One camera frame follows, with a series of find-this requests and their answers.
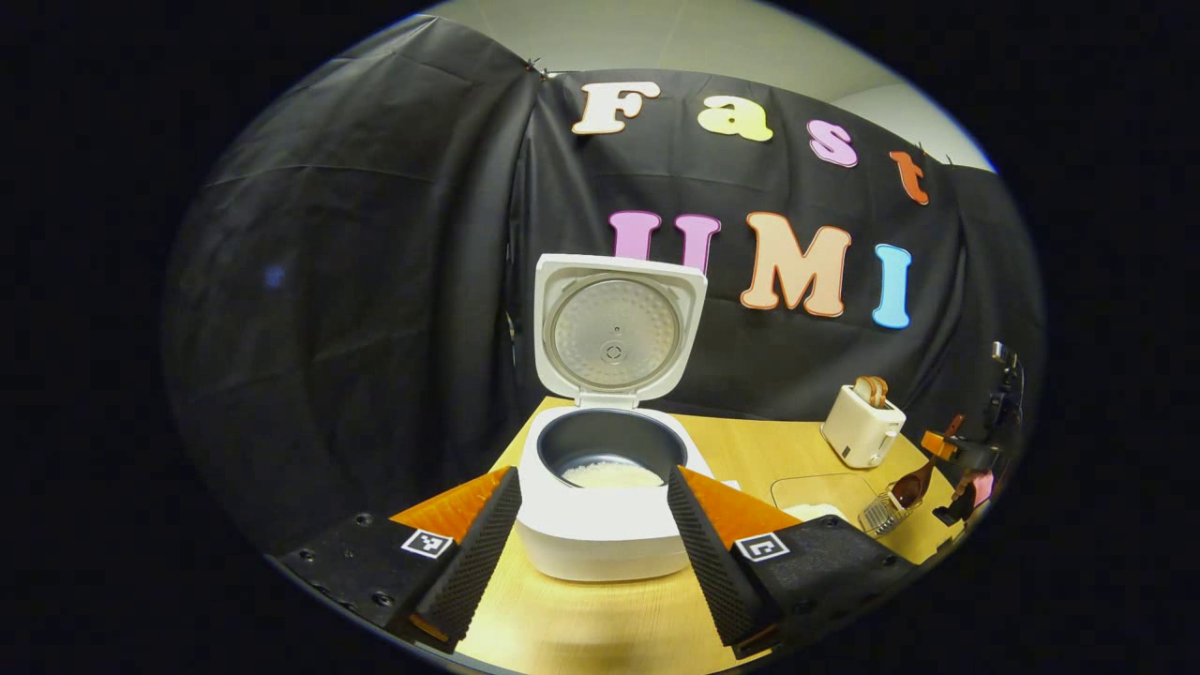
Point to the white toaster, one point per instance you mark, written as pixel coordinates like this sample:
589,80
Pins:
858,431

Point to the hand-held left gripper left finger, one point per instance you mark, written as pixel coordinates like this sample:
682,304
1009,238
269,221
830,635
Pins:
469,562

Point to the white rice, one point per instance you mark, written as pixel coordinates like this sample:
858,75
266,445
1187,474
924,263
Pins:
611,476
814,513

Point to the toasted bread slice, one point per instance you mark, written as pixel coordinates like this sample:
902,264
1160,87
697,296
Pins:
863,392
880,391

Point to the black backdrop cloth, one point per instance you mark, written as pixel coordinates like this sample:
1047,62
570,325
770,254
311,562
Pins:
375,281

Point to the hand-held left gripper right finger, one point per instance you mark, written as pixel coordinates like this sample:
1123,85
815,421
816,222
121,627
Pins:
717,562

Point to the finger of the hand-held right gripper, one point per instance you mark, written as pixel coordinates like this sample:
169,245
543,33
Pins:
937,445
954,506

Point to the white rice cooker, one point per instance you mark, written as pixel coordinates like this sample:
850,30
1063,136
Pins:
600,534

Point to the clear plastic container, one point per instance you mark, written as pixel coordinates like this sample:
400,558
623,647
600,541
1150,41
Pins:
816,487

